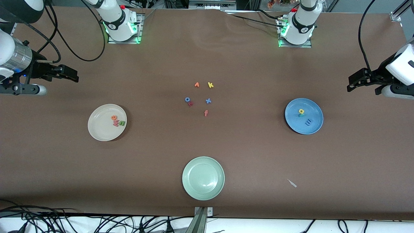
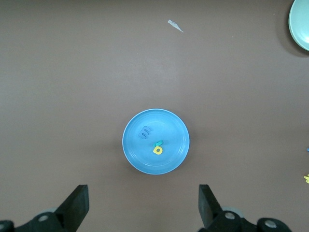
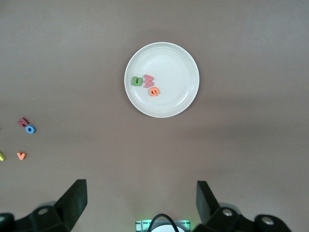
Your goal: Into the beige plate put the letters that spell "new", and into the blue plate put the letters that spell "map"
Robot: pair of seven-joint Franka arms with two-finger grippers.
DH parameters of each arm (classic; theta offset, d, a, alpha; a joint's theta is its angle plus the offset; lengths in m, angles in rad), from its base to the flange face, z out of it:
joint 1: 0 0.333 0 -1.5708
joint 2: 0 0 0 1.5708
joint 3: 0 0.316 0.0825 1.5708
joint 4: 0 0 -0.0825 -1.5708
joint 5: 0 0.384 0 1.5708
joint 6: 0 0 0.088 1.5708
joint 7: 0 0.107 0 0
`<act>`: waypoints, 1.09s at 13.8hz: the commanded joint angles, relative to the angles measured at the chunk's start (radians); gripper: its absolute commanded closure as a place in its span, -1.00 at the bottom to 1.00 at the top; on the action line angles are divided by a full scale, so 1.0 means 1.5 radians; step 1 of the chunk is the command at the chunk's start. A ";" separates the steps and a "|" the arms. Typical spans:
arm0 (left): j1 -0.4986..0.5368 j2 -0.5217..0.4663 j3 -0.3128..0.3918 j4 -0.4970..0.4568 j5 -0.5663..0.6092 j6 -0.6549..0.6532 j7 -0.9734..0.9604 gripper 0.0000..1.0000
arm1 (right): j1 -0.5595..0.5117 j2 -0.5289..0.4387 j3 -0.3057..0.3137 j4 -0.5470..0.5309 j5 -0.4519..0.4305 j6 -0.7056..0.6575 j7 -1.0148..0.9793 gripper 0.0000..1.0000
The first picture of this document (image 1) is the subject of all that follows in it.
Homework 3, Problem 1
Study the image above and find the blue plate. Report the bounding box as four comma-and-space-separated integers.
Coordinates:
285, 98, 324, 135

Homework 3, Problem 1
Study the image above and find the beige brown plate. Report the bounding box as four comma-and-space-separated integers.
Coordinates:
88, 104, 127, 142

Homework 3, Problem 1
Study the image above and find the brown table cover sheet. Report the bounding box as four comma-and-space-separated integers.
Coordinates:
0, 6, 414, 221

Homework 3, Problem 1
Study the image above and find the pale green plate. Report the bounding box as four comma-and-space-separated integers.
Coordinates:
182, 156, 225, 201

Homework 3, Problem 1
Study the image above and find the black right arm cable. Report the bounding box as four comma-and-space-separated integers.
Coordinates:
0, 6, 62, 64
45, 0, 106, 62

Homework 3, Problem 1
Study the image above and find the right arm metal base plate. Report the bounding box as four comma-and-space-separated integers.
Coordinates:
107, 13, 143, 44

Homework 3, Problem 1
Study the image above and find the black cable on table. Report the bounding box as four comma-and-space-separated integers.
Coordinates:
226, 10, 288, 29

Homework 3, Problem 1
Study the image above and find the grey metal post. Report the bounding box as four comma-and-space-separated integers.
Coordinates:
185, 207, 207, 233

